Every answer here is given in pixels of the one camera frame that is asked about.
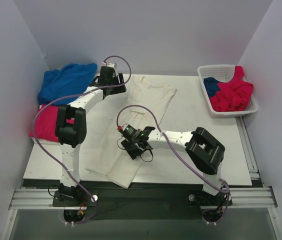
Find blue t-shirt in basket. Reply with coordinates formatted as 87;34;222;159
203;77;220;98

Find red t-shirt in basket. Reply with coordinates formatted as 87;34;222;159
209;65;254;112

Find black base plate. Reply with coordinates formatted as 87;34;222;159
52;181;233;223

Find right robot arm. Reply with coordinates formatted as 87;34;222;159
117;123;230;204

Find blue t-shirt pile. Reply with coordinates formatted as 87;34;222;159
37;63;98;105

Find folded red t-shirt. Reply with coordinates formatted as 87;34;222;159
35;105;59;143

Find white t-shirt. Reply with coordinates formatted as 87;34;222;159
80;76;177;189

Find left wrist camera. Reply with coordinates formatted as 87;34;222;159
103;61;117;70

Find white plastic basket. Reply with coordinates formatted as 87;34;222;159
197;64;258;118

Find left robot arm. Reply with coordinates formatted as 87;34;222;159
55;62;127;206

